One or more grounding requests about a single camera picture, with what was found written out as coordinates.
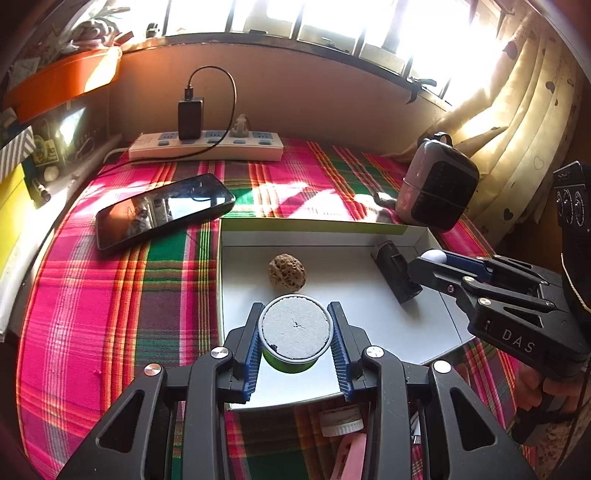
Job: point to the black smartphone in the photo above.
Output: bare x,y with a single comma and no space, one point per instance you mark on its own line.
161,212

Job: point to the grey small heater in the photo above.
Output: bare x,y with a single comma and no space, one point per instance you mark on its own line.
438,184

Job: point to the cream heart print curtain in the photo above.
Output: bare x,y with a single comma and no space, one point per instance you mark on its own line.
521,115

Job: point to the white power strip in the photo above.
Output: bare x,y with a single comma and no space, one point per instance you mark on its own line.
258,150

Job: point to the person's right hand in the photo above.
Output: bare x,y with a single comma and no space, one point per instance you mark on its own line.
526,387

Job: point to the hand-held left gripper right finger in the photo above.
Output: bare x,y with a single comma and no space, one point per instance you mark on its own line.
339,355

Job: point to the white ball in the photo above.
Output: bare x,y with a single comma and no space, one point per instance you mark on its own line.
434,255

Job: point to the pink clip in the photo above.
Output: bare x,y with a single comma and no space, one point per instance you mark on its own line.
351,457

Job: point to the pile of paper wrappers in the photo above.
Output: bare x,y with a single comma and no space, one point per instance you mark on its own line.
97,27

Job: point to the plaid tablecloth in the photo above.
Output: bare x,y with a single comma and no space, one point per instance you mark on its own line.
115,323

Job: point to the black charger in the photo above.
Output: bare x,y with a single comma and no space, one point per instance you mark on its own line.
190,120

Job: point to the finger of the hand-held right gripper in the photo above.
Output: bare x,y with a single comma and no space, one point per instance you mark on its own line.
464,264
438,277

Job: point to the shallow white cardboard box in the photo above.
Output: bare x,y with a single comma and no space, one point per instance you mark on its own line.
360,323

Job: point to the yellow striped lid box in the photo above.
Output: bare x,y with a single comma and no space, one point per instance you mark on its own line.
16,150

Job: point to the black window latch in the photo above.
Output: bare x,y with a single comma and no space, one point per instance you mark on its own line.
413,90

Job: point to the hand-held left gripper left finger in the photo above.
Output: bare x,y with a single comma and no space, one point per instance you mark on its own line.
249,355

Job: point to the black rectangular device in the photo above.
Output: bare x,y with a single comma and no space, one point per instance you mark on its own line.
397,272

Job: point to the green container with grey lid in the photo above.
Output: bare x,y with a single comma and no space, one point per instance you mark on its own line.
295,327

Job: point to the white bottle cap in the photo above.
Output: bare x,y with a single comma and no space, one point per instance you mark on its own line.
339,422

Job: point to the brown walnut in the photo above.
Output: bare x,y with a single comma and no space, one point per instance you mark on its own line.
287,272

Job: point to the green printed card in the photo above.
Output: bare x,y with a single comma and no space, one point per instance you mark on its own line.
45,148

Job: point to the orange tray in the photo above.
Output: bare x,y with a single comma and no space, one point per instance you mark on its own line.
60,83

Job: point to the white plug adapter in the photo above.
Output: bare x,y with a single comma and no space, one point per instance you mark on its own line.
240,127

